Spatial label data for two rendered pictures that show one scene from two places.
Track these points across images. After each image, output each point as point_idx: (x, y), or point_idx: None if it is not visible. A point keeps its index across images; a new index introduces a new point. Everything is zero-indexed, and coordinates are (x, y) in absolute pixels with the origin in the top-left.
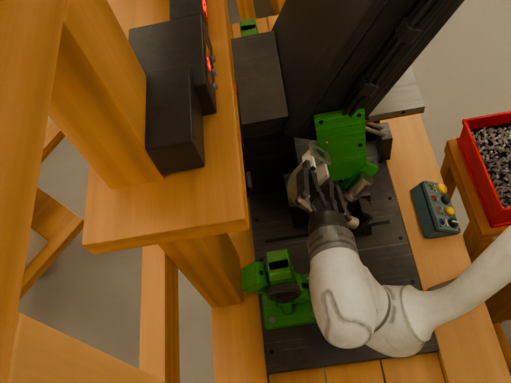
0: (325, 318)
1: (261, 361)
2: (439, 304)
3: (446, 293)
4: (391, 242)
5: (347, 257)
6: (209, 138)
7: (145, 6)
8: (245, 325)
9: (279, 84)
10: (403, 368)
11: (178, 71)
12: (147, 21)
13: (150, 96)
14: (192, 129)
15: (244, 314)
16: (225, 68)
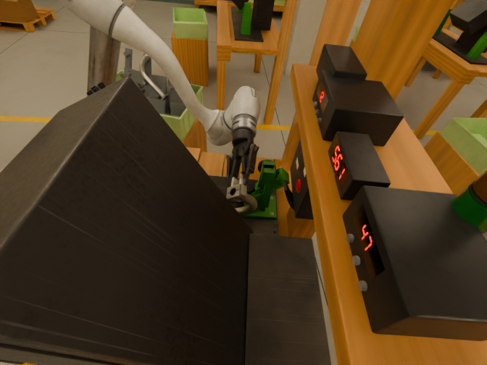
0: (256, 91)
1: (277, 189)
2: (204, 106)
3: (200, 105)
4: None
5: (240, 106)
6: (314, 90)
7: None
8: (285, 204)
9: (251, 269)
10: (212, 174)
11: (343, 68)
12: (400, 185)
13: (357, 62)
14: (325, 46)
15: (285, 210)
16: (308, 122)
